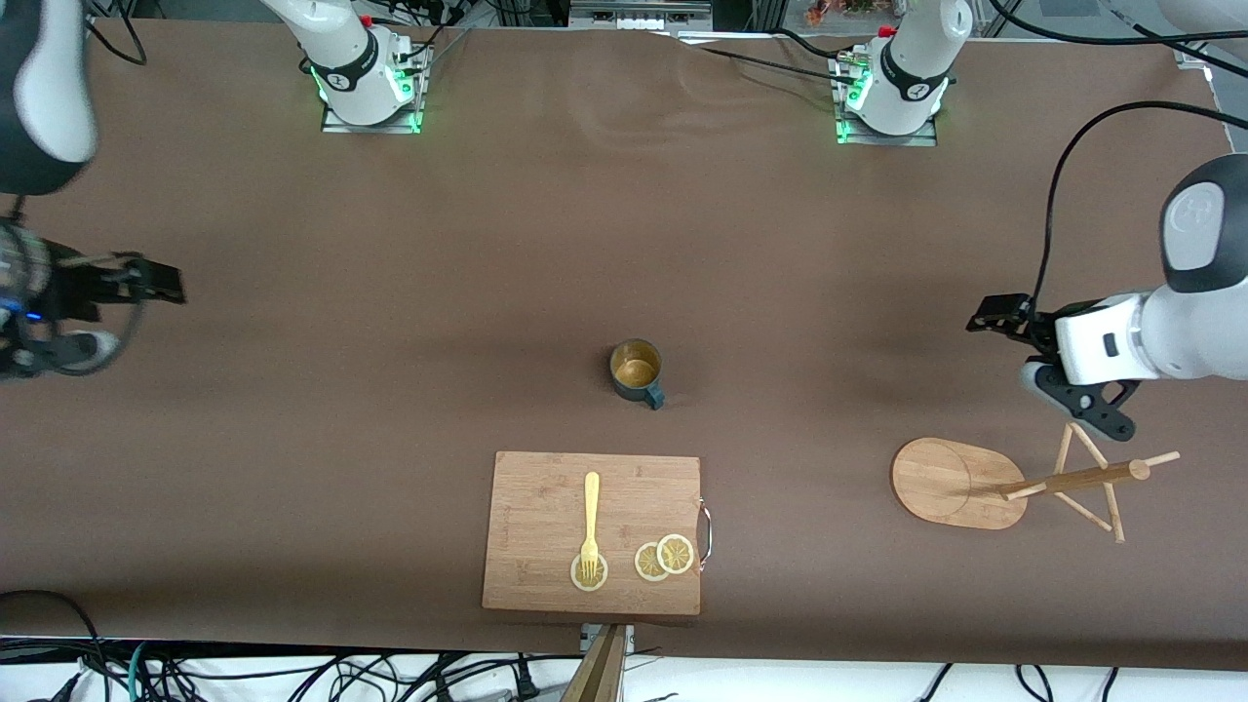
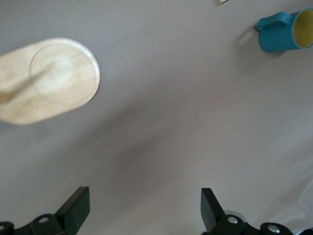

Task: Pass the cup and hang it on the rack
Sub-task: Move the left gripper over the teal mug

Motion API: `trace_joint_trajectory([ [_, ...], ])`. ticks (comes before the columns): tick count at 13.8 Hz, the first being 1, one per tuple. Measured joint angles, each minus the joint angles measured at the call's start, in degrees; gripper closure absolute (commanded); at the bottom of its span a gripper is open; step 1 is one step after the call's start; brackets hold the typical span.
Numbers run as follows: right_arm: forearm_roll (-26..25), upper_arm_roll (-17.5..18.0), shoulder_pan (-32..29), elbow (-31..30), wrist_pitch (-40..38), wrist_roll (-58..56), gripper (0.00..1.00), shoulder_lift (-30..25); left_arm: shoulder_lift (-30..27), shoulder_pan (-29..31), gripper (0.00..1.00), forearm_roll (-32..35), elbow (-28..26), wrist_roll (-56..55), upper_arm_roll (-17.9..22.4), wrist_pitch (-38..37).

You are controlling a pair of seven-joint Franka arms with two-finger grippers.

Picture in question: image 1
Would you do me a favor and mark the teal cup with yellow inside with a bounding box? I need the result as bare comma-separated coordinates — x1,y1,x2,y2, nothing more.
609,338,667,411

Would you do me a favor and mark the wooden cup rack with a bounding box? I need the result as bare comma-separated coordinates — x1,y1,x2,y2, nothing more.
891,419,1182,545

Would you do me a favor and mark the brown table cover cloth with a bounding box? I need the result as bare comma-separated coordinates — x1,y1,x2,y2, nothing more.
0,18,1248,672

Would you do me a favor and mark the yellow plastic fork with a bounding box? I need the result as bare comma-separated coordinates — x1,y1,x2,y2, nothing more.
579,472,602,582

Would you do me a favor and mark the bamboo cutting board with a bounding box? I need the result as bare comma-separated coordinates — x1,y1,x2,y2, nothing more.
482,450,714,617

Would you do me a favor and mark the white power strip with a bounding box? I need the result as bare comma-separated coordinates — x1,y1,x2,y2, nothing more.
570,0,713,30

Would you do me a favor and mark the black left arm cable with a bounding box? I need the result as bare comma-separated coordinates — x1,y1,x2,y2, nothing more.
1032,100,1248,313

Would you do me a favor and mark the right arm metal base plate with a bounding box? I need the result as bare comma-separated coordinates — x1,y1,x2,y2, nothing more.
322,44,427,136

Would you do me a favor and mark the black base cable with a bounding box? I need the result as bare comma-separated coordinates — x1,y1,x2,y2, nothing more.
682,39,859,89

